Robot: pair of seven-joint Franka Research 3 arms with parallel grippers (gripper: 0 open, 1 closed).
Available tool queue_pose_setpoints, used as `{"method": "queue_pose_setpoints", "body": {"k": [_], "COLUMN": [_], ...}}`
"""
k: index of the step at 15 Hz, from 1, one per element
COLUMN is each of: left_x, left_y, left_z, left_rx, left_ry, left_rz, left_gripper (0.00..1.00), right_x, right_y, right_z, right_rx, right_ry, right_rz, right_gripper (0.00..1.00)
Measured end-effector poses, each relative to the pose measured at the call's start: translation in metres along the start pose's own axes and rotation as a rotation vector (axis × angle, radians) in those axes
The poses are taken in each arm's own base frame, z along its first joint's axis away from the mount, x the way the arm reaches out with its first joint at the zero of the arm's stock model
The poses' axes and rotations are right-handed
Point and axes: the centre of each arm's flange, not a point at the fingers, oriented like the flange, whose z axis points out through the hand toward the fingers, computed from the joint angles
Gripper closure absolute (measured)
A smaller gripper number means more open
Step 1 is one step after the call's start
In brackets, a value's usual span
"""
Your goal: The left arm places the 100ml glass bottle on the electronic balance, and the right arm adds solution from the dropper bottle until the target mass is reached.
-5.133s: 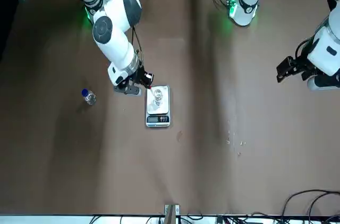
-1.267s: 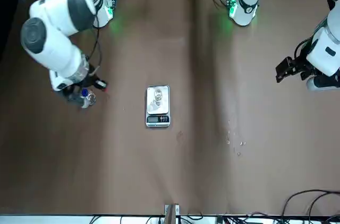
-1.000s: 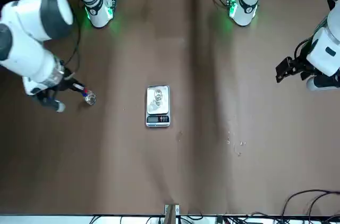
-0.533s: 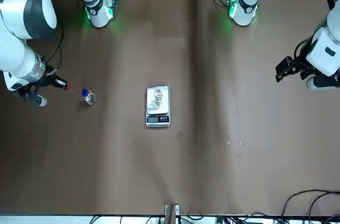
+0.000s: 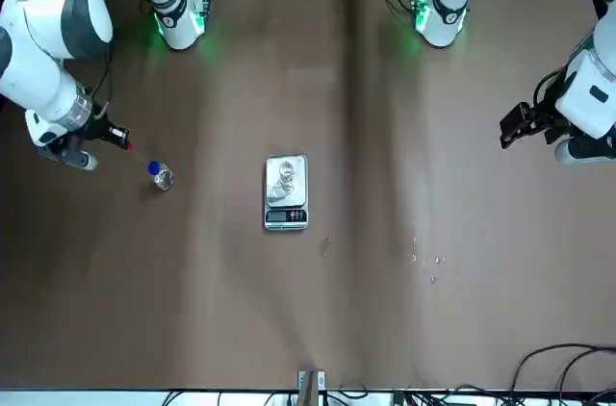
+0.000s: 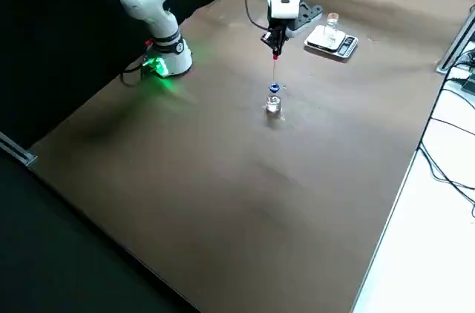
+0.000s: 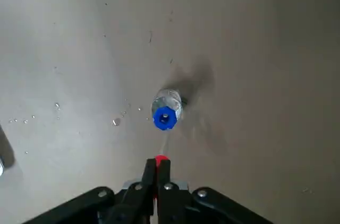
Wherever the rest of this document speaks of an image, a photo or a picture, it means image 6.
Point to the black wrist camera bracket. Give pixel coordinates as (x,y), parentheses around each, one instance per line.
(308,16)

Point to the aluminium frame rail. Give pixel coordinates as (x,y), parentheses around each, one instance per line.
(18,150)

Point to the aluminium post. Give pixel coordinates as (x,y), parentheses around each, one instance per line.
(456,42)

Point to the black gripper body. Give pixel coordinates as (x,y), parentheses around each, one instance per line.
(277,27)

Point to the clear dropper bottle blue cap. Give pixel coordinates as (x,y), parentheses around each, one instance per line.
(274,103)

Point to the red bulb glass dropper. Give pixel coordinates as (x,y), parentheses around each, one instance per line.
(275,56)

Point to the clear glass bottle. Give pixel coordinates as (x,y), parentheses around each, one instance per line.
(332,27)

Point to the silver electronic balance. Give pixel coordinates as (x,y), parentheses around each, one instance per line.
(347,47)

